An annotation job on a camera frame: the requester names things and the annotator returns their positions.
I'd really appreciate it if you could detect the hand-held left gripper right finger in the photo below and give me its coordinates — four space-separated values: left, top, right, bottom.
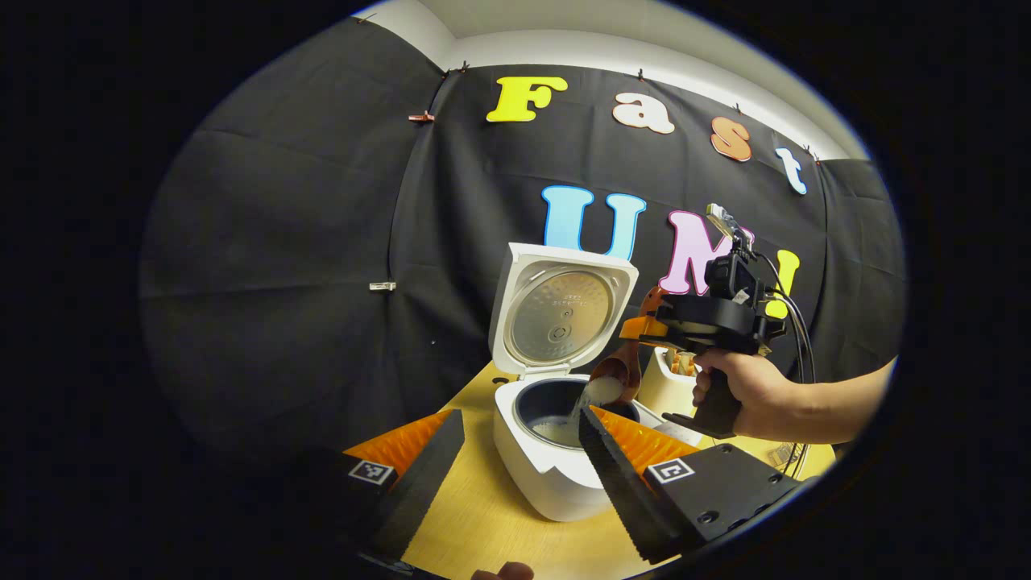
578 405 814 565

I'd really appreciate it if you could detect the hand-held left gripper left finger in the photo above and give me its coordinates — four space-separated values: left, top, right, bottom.
306 408 466 565

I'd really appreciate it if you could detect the brown wooden spoon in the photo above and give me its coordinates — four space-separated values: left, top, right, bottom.
590 342 644 406

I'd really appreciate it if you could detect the white rice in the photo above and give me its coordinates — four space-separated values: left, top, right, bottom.
532 415 581 449
570 375 625 428

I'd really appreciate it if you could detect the white rice cooker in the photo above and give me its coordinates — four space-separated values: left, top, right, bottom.
487 242 641 523

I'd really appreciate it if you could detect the white toaster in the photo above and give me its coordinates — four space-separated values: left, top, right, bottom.
636 346 702 420

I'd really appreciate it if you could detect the black backdrop cloth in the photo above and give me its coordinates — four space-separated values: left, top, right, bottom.
139 16 907 476

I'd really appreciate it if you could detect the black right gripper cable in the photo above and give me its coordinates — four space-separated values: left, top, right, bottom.
753 250 816 480

